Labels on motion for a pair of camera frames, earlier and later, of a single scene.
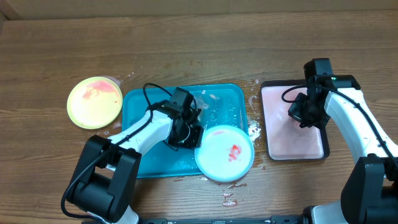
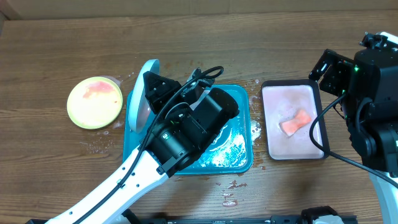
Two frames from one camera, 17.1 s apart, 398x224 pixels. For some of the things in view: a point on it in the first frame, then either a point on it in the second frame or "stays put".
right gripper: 296,113 to 336,63
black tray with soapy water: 285,139 stays put
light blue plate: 224,153 to 139,108
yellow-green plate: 94,102 stays put
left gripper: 194,142 to 158,99
